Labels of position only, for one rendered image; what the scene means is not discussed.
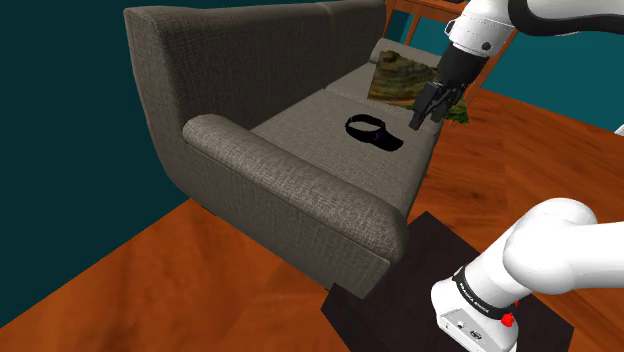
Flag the dark robot stand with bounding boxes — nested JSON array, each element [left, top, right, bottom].
[[320, 210, 575, 352]]

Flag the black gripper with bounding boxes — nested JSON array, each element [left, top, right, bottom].
[[407, 42, 489, 132]]

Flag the black sun visor cap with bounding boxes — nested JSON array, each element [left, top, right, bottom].
[[344, 113, 405, 153]]

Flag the green brown patterned cushion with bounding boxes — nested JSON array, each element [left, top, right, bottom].
[[366, 50, 470, 126]]

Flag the grey fabric sofa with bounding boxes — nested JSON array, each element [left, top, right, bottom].
[[123, 0, 446, 300]]

